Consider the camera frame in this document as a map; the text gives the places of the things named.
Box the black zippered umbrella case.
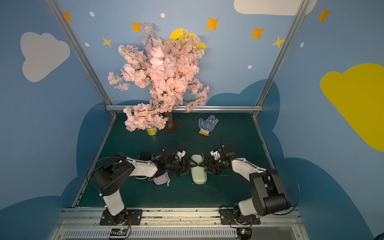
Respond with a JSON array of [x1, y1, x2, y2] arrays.
[[135, 152, 153, 180]]

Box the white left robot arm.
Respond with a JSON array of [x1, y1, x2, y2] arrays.
[[87, 148, 200, 226]]

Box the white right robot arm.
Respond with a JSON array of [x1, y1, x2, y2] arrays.
[[190, 144, 298, 225]]

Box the blue dotted work glove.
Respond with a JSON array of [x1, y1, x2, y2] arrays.
[[198, 115, 219, 136]]

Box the pink cherry blossom tree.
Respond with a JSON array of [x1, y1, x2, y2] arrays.
[[108, 23, 210, 132]]

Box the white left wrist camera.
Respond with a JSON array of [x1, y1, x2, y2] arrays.
[[177, 151, 186, 161]]

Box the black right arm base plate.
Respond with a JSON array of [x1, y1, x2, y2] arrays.
[[218, 207, 261, 226]]

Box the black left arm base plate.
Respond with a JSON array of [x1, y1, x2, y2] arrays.
[[100, 209, 143, 226]]

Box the aluminium front rail base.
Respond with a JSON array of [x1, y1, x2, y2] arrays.
[[49, 207, 309, 240]]

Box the aluminium frame post left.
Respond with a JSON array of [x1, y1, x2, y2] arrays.
[[45, 0, 112, 106]]

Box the aluminium frame post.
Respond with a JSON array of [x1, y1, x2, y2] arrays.
[[252, 0, 311, 120], [45, 0, 112, 106]]

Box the aluminium frame post right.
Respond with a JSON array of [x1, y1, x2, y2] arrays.
[[252, 0, 311, 120]]

